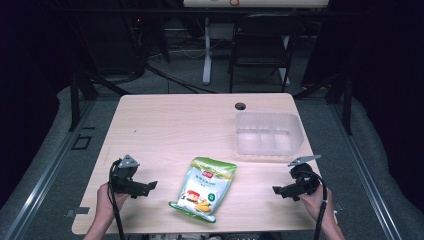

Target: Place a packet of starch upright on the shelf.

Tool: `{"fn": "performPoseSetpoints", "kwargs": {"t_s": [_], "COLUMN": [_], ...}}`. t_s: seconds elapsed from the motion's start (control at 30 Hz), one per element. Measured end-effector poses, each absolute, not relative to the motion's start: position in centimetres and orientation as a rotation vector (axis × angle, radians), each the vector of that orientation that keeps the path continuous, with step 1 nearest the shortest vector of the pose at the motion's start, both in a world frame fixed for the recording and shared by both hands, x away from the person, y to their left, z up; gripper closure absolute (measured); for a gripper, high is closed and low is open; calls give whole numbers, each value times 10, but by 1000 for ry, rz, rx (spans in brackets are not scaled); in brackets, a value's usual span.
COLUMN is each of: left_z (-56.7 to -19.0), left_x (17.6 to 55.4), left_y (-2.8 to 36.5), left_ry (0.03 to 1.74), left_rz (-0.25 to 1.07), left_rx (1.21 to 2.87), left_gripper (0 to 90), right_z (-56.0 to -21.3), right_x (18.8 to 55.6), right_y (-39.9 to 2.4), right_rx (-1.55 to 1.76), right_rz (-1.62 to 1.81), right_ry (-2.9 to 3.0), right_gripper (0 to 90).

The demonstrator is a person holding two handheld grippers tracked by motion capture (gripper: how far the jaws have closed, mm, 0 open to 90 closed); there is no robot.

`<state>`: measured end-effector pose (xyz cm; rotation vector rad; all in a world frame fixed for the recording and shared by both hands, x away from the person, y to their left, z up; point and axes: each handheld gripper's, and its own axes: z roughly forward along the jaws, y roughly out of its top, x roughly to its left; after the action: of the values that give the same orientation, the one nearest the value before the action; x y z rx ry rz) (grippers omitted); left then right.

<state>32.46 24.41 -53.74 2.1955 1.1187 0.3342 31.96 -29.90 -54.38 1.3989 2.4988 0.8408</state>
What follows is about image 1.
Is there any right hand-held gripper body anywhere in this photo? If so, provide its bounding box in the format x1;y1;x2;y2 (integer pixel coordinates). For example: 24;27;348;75
287;154;323;198

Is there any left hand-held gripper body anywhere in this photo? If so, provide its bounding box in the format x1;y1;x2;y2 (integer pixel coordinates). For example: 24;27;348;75
109;154;148;198

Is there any green and white snack bag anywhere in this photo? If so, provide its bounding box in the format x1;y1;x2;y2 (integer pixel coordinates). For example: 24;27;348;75
167;156;238;224

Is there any person's right hand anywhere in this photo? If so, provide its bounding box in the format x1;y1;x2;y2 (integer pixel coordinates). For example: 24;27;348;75
298;188;335;222

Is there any person's left hand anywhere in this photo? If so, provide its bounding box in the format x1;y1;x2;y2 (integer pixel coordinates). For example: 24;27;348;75
96;182;130;219

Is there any clear plastic container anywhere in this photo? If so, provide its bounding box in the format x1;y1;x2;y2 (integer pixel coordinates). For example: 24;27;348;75
235;111;305;158

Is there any black chair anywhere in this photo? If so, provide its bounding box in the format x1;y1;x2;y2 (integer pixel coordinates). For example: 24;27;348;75
227;13;303;94

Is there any white desk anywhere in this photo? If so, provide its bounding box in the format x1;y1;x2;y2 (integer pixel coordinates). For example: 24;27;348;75
182;0;330;86

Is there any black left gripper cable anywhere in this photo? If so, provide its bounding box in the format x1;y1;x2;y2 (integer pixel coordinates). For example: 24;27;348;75
107;159;127;240

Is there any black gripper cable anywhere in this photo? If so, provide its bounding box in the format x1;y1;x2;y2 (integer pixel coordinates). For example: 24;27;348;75
107;159;127;240
299;170;330;240

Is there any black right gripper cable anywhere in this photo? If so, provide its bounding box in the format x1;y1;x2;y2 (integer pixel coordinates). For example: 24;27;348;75
299;170;330;240

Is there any black metal frame stand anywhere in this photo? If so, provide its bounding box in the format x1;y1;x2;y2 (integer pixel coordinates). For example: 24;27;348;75
293;69;354;136
68;68;131;132

